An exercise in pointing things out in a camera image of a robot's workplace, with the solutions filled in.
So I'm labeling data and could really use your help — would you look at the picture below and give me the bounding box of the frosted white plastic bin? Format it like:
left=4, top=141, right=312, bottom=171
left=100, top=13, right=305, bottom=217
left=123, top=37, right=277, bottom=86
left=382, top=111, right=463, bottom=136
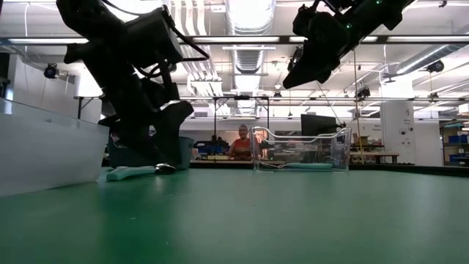
left=0, top=97, right=111, bottom=197

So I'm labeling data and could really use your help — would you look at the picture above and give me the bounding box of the person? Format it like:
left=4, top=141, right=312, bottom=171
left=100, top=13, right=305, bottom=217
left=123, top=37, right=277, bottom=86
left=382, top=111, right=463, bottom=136
left=226, top=124, right=254, bottom=159

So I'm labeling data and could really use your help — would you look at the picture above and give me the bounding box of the clear plastic bin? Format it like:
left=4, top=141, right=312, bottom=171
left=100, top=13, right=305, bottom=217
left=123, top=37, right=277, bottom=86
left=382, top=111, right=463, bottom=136
left=248, top=125, right=352, bottom=172

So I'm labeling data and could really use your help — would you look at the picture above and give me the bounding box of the green table mat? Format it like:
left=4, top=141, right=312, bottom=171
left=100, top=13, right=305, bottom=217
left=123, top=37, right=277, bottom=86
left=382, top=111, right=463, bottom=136
left=0, top=163, right=469, bottom=264

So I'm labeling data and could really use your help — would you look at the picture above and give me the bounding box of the shelf with blue bins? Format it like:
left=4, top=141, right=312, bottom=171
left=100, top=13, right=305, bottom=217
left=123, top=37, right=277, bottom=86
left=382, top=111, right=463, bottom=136
left=439, top=122, right=469, bottom=166

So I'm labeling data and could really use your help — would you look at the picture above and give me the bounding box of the black monitor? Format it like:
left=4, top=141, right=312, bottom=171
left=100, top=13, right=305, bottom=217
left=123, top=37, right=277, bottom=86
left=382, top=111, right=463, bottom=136
left=300, top=113, right=339, bottom=137

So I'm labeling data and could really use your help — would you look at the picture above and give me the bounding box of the silver ventilation duct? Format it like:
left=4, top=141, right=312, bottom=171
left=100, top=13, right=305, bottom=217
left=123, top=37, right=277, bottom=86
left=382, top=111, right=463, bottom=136
left=225, top=0, right=276, bottom=114

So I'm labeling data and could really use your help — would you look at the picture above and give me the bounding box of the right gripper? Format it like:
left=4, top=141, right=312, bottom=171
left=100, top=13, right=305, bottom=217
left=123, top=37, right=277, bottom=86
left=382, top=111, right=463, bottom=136
left=281, top=1, right=367, bottom=91

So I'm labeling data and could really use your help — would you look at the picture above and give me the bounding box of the wooden bench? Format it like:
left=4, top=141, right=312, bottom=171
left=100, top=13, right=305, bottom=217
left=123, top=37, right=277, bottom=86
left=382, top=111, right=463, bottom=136
left=350, top=150, right=400, bottom=165

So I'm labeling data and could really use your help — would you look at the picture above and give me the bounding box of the grey-blue plastic bin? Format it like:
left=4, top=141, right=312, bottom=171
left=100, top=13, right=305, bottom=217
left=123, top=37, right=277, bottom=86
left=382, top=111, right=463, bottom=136
left=108, top=136, right=195, bottom=172

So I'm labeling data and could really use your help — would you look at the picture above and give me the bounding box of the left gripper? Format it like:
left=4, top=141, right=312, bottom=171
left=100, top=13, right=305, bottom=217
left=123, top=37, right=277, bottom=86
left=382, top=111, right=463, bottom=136
left=64, top=5, right=195, bottom=166

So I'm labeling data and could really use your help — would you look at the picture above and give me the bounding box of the distant workbench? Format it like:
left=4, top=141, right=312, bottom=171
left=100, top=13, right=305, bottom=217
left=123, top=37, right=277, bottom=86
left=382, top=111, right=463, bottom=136
left=188, top=144, right=254, bottom=165

